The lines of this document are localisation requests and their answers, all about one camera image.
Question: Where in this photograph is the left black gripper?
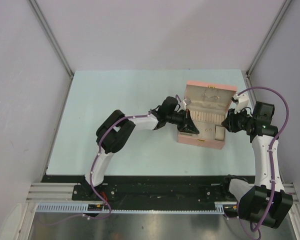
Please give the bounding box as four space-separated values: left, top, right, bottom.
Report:
165 108 198 134

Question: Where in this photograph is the beige ring cushion block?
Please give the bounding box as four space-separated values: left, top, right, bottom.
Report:
214 125 225 142

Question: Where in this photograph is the pink jewelry box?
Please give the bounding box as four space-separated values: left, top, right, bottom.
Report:
177 80 237 150

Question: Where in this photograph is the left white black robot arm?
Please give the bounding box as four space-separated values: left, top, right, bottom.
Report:
81 96 200 200

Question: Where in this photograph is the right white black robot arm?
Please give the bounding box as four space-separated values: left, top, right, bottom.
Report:
220 99 293 229

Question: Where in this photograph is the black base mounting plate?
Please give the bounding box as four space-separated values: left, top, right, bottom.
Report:
41 175 261 204

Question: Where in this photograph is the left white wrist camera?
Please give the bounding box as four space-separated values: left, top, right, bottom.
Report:
181 98 192 110

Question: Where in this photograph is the necklace in box lid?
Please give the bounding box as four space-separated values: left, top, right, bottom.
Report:
202 89 221 100

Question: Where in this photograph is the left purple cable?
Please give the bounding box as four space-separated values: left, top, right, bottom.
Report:
37 94 183 226

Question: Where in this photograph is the purple cable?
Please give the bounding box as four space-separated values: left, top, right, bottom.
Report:
232 86 290 238
37 94 183 226

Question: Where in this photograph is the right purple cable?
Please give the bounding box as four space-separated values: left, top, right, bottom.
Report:
232 86 290 238

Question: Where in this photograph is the right aluminium corner post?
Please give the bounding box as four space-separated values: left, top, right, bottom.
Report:
245 0 294 78

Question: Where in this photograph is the aluminium corner post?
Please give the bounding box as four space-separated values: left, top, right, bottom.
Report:
26 0 74 79
245 0 294 78

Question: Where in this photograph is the grey slotted cable duct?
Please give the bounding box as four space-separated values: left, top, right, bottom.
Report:
36 202 236 215

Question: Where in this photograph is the aluminium frame rail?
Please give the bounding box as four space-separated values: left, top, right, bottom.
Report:
26 183 76 203

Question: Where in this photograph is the left aluminium corner post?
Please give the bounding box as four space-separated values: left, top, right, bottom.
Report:
26 0 74 79

